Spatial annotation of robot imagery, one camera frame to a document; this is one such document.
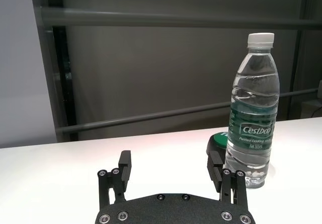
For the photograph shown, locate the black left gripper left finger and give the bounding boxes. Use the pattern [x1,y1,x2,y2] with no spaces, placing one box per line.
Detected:
[97,150,132,209]

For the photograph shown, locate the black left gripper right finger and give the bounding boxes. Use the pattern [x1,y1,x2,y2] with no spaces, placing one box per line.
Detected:
[206,150,249,206]

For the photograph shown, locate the clear water bottle green label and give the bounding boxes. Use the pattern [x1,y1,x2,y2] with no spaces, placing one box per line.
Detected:
[224,32,281,189]

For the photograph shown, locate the green black push button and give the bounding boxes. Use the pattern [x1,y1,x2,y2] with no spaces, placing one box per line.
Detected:
[206,132,230,163]

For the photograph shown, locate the white box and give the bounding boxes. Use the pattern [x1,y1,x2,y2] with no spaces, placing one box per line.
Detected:
[300,80,322,120]

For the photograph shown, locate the thin grey horizontal rail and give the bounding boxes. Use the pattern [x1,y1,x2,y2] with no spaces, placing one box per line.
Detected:
[55,88,319,134]

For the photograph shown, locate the grey vertical frame post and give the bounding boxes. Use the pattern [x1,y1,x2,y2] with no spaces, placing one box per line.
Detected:
[288,0,322,121]
[29,0,78,143]

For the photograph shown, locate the thick grey horizontal rail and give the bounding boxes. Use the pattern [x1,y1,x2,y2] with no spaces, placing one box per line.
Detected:
[40,7,322,29]

